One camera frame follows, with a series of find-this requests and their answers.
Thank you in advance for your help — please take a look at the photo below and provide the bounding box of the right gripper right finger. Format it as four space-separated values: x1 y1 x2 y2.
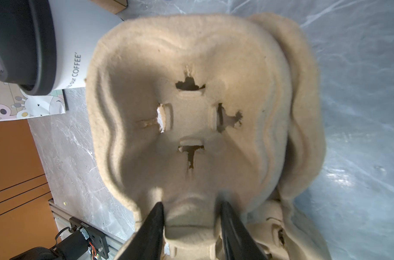
220 201 269 260

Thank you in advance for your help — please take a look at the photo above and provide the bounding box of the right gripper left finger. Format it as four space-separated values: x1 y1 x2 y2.
117 202 164 260

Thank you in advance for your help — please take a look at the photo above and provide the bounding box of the single pulp cup carrier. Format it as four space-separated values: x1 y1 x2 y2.
86 13 326 260

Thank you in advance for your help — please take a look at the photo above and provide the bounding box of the cartoon animal paper gift bag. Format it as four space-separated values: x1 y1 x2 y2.
0 81 66 121

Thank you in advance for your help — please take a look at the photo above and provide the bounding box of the white paper coffee cup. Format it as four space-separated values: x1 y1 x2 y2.
49 0 122 90

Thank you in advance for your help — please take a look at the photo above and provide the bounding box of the black plastic cup lid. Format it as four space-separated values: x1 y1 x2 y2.
0 1 57 95

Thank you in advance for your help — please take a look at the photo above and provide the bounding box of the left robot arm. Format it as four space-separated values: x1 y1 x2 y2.
11 231 89 260

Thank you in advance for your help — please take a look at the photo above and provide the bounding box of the stack of pulp cup carriers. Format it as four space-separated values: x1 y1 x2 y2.
246 200 331 260

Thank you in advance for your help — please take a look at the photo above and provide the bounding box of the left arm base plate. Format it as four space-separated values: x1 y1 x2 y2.
70 217 110 260

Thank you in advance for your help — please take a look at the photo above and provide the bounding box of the aluminium front rail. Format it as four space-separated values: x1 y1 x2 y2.
49 199 124 260

